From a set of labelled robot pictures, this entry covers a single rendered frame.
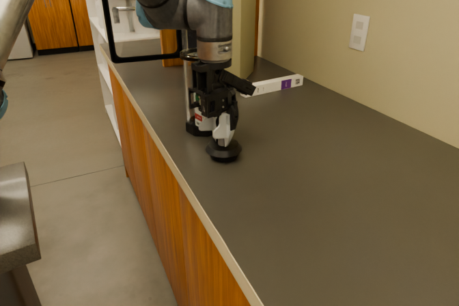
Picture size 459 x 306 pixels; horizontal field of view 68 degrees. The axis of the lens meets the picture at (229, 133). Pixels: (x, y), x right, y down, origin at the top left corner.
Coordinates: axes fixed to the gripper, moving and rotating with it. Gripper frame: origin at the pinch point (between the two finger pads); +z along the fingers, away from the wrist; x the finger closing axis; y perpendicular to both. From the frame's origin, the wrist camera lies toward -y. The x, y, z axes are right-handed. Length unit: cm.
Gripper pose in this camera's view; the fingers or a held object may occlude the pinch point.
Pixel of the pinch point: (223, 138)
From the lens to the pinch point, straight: 84.2
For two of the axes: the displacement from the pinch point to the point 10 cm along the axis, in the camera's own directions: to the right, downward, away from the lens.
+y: -7.6, 3.0, -5.8
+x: 6.5, 3.4, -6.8
